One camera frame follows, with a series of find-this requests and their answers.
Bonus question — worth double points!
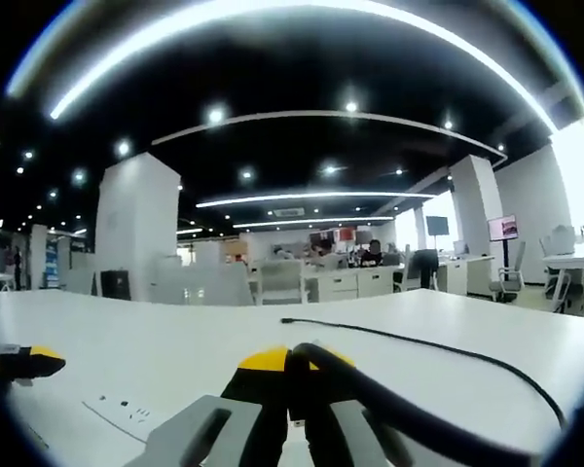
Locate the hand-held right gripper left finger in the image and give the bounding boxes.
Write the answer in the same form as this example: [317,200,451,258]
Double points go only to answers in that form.
[124,344,293,467]

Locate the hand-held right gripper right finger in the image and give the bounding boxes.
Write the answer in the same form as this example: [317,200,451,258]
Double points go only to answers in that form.
[290,341,416,467]

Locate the white USB port panel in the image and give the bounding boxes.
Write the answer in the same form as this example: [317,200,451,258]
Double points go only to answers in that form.
[81,387,177,445]

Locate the black data cable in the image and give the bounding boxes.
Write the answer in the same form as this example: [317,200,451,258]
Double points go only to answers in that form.
[279,316,568,463]

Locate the white desk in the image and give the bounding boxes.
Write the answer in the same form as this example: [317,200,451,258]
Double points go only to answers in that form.
[0,286,584,467]

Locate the black box cabinet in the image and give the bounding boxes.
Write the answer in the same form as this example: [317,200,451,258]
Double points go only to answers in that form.
[99,269,130,299]

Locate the white drawer cabinet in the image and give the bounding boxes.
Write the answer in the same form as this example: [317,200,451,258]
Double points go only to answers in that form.
[314,269,360,302]

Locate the white mesh office chair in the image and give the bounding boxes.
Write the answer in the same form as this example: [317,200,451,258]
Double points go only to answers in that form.
[258,259,307,306]

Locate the dark screen on stand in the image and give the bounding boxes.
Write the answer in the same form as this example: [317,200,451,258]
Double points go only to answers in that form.
[424,215,451,237]

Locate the white armrest office chair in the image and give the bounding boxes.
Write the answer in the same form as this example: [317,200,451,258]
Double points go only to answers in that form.
[488,239,528,304]

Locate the thin ceiling light strip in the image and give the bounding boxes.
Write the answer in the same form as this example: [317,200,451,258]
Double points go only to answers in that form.
[195,191,438,210]

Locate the red screen on stand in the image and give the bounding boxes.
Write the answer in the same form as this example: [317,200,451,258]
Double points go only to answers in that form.
[487,214,521,241]

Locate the white side table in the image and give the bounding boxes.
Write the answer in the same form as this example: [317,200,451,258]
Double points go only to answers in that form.
[541,241,584,313]

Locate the grey curved ceiling track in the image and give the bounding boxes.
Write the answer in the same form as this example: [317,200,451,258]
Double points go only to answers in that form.
[150,109,511,162]

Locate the long bright ceiling light strip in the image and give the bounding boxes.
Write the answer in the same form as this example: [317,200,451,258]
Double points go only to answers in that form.
[47,0,562,133]

